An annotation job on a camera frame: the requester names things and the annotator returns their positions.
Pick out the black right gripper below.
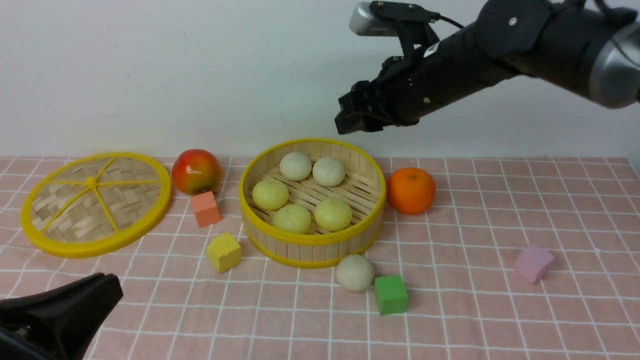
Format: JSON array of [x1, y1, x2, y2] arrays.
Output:
[[334, 23, 517, 135]]

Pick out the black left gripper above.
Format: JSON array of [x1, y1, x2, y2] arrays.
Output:
[[0, 273, 123, 360]]

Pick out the white bun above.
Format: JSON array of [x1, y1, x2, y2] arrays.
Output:
[[311, 157, 346, 187], [334, 254, 375, 293], [279, 152, 313, 182]]

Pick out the yellow bun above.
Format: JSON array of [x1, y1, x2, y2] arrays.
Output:
[[313, 197, 353, 231], [272, 203, 312, 234], [251, 178, 290, 211]]

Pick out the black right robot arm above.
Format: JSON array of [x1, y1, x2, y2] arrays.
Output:
[[334, 0, 640, 135]]

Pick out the yellow bamboo steamer tray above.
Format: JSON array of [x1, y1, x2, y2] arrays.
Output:
[[238, 137, 387, 269]]

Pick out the yellow bamboo steamer lid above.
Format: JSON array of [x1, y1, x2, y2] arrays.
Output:
[[20, 152, 173, 259]]

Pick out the orange tangerine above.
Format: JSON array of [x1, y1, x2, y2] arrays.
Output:
[[386, 167, 436, 215]]

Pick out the yellow foam cube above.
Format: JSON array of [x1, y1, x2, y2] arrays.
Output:
[[206, 232, 242, 274]]

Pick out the red apple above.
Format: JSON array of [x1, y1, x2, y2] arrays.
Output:
[[171, 149, 224, 196]]

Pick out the salmon foam cube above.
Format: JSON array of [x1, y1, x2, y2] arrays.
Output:
[[190, 191, 222, 228]]

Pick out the green foam cube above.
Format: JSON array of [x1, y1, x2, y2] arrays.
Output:
[[374, 275, 409, 316]]

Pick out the pink checked tablecloth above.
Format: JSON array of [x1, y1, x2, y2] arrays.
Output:
[[0, 157, 640, 360]]

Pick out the pink foam cube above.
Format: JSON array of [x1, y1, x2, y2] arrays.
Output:
[[513, 243, 555, 285]]

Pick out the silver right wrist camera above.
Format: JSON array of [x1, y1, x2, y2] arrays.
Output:
[[349, 1, 441, 38]]

